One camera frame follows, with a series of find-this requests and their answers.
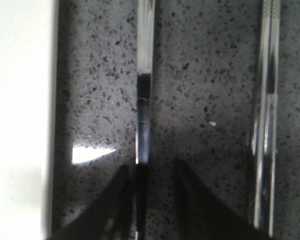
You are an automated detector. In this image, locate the beige rabbit serving tray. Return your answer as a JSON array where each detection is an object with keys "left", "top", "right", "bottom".
[{"left": 0, "top": 0, "right": 59, "bottom": 240}]

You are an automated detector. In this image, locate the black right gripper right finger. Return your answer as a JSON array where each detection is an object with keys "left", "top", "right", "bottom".
[{"left": 173, "top": 160, "right": 271, "bottom": 240}]

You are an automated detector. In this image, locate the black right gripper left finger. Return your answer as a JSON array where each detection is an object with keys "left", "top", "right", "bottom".
[{"left": 50, "top": 165, "right": 133, "bottom": 240}]

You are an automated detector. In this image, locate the silver metal fork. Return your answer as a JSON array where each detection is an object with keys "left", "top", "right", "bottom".
[{"left": 135, "top": 0, "right": 156, "bottom": 240}]

